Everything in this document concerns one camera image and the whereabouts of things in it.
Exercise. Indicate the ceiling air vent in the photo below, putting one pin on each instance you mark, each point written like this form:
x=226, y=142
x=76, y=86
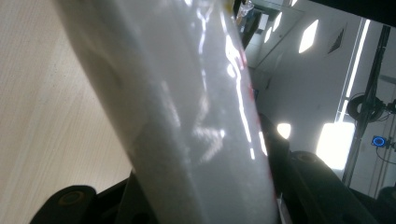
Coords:
x=337, y=41

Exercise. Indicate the long ceiling light strip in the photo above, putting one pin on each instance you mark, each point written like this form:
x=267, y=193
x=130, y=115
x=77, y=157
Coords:
x=357, y=59

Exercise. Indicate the black metal stand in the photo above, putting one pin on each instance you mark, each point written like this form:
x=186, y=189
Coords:
x=369, y=93

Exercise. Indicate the rectangular ceiling light panel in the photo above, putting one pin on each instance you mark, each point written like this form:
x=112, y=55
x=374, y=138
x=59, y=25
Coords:
x=308, y=36

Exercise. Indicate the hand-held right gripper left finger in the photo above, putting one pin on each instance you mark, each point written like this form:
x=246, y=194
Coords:
x=134, y=205

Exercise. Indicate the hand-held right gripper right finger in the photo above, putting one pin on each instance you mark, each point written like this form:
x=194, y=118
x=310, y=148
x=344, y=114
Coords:
x=275, y=146

